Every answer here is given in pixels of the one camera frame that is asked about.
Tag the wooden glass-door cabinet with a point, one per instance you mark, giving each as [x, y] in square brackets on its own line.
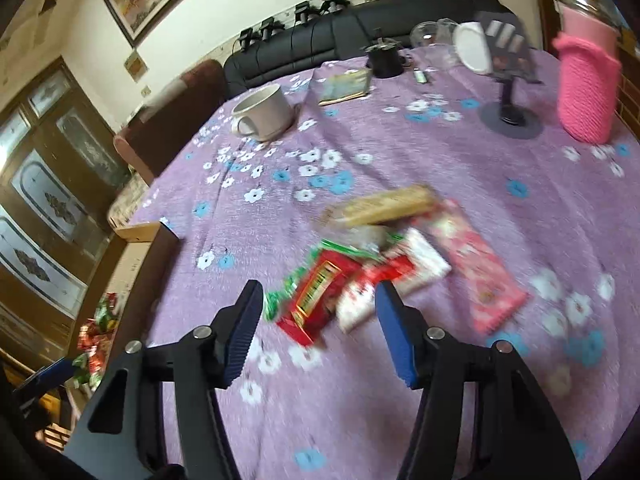
[59, 175]

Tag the cardboard box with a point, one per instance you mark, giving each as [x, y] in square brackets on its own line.
[134, 267]

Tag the white plastic jar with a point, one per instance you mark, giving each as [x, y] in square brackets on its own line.
[471, 47]

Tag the clear glass jar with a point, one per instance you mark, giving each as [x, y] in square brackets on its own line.
[434, 43]

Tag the pink red long packet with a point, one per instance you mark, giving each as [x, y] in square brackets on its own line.
[494, 294]

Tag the black phone stand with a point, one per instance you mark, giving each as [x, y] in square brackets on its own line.
[510, 60]

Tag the pink knitted bottle cover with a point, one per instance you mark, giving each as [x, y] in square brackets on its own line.
[589, 75]

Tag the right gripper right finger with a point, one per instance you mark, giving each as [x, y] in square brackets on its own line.
[515, 433]

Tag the purple floral tablecloth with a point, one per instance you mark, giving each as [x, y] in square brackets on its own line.
[535, 242]

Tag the clear green snack packet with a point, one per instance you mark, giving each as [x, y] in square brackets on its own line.
[360, 242]

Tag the white red candy packet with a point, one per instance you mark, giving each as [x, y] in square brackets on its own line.
[410, 264]

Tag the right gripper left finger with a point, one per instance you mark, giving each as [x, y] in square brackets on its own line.
[155, 414]

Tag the black leather sofa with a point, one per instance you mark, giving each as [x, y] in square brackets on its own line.
[340, 36]

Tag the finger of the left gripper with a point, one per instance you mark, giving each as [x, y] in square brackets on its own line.
[46, 379]

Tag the beige biscuit bar packet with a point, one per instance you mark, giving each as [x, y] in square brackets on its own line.
[382, 207]

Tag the small flat packet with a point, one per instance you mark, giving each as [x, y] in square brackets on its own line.
[353, 84]

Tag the white ceramic mug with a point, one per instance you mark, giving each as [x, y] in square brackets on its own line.
[263, 115]

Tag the red rectangular snack packet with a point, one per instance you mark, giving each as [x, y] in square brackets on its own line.
[312, 305]

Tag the brown armchair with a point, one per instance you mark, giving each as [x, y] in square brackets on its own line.
[155, 135]

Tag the black small container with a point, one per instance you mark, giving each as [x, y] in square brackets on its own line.
[384, 57]

